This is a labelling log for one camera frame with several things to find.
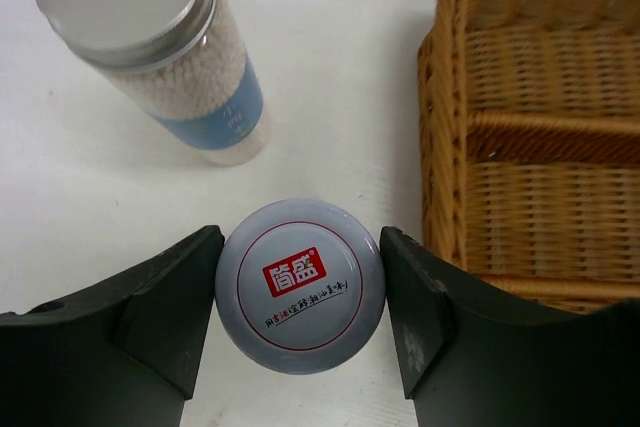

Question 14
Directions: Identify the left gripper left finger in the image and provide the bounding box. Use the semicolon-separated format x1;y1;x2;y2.
1;225;224;426

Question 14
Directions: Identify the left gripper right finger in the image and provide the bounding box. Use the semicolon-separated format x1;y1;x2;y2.
379;227;639;426

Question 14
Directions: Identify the sauce jar white lid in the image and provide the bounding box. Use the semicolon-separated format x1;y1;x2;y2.
215;199;386;375

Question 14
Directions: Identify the brown wicker divided basket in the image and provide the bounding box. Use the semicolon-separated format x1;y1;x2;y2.
418;0;639;313

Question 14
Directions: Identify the sago jar blue label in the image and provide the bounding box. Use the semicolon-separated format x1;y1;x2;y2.
35;0;268;166

